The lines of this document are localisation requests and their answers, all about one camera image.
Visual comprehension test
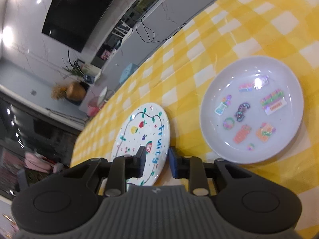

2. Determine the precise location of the pink basket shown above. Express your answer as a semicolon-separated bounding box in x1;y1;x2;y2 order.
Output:
87;96;104;118

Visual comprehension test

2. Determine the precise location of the white wifi router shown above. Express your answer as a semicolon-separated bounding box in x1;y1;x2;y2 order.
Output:
112;21;133;43

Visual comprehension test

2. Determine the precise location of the small white sticker plate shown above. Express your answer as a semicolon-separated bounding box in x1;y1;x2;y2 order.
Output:
200;56;304;164

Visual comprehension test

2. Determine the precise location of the black television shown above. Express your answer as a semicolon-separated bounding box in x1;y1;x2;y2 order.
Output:
42;0;113;52

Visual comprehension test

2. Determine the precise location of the golden vase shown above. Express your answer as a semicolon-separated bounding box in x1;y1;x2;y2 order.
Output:
66;82;87;101

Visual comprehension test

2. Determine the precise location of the blue plastic stool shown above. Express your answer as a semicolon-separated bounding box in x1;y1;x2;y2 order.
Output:
119;63;138;85

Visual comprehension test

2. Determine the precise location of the potted plant blue vase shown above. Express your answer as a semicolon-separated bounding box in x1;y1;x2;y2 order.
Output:
62;51;95;84

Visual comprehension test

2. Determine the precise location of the yellow checkered tablecloth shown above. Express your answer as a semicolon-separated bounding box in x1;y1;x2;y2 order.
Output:
71;0;318;238

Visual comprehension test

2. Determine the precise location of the white small chair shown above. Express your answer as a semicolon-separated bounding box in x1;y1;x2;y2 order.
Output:
97;86;115;109

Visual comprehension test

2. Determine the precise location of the black power cable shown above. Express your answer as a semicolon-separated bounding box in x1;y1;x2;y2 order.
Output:
134;17;188;43

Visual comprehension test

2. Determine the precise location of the white fruity painted plate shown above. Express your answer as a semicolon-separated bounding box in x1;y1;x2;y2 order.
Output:
111;103;170;186

